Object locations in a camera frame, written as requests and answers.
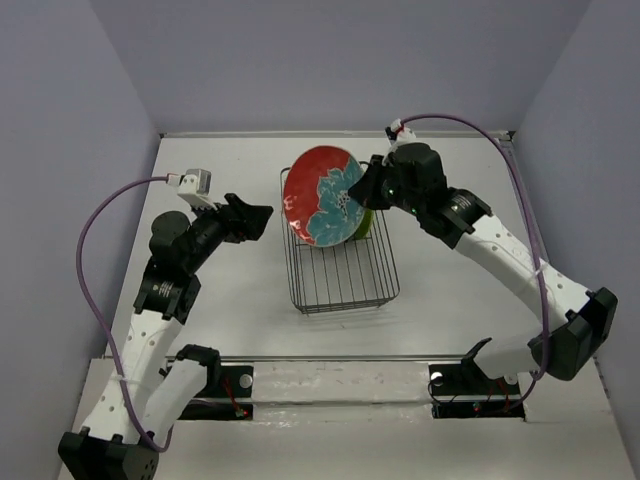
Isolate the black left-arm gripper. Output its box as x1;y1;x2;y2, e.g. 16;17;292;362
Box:
183;193;272;272

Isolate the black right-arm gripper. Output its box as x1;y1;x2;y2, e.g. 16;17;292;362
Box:
347;154;425;218

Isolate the lime green plate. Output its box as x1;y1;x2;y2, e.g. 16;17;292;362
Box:
352;209;374;241

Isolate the red and teal plate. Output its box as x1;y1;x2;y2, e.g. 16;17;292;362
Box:
282;145;365;248

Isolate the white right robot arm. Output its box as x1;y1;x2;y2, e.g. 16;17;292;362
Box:
202;138;587;392

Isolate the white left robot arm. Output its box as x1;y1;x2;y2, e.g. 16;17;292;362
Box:
58;205;235;479

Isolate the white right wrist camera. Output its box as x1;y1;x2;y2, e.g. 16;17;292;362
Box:
385;119;419;150

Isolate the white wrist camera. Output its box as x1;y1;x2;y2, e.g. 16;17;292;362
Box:
385;119;419;150
177;169;213;210

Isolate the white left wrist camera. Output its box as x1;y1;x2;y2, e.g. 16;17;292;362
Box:
177;169;213;210

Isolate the grey wire dish rack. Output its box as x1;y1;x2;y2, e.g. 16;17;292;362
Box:
279;167;401;316

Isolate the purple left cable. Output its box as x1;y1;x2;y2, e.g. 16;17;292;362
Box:
75;172;184;450

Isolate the purple cable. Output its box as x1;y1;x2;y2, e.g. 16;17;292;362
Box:
392;112;554;416
75;172;184;450

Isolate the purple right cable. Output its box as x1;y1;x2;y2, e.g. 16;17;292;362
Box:
392;112;554;416

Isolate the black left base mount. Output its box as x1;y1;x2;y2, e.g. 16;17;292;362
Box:
179;364;254;421

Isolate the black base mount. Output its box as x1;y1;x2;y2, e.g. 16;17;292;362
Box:
427;363;525;420
179;364;254;421

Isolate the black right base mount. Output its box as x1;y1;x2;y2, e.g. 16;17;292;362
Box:
427;363;525;420

